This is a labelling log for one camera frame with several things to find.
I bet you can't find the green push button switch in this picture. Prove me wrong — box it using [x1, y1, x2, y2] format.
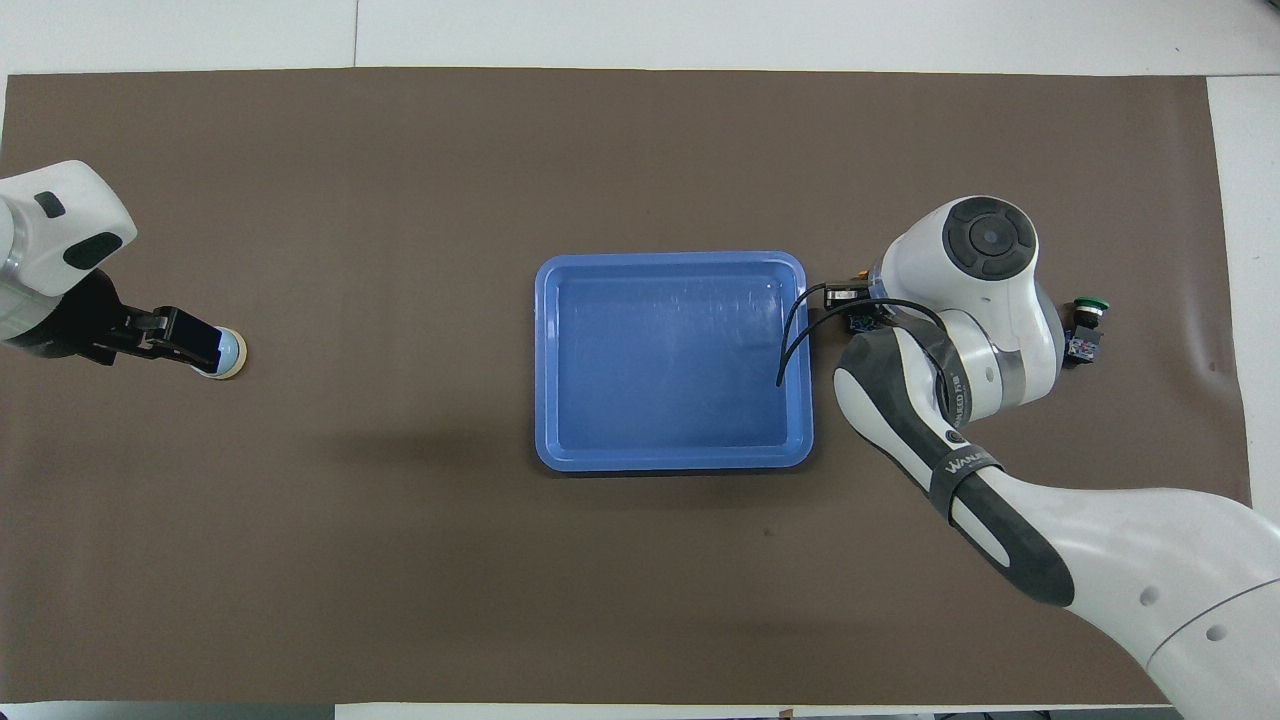
[1063, 296, 1112, 368]

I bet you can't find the blue plastic tray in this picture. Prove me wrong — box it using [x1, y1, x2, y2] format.
[533, 251, 815, 474]

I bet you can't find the yellow push button switch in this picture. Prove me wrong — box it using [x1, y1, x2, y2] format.
[848, 268, 891, 338]

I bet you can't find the blue call bell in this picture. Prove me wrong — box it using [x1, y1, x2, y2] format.
[190, 327, 249, 381]

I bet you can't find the brown table mat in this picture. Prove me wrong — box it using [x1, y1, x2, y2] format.
[0, 67, 1253, 706]

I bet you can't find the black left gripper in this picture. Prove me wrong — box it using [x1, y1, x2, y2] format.
[20, 270, 223, 369]

